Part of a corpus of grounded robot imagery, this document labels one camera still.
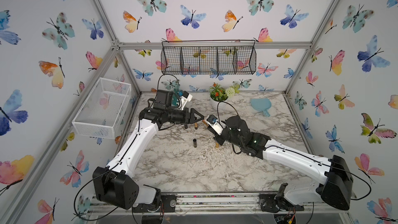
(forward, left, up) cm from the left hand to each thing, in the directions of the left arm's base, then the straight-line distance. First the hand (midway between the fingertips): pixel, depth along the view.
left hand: (201, 117), depth 72 cm
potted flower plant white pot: (+26, -11, -11) cm, 30 cm away
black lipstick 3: (-1, +4, -23) cm, 24 cm away
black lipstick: (+13, +10, -27) cm, 32 cm away
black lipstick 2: (+12, +4, -25) cm, 28 cm away
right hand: (-1, -5, -4) cm, 6 cm away
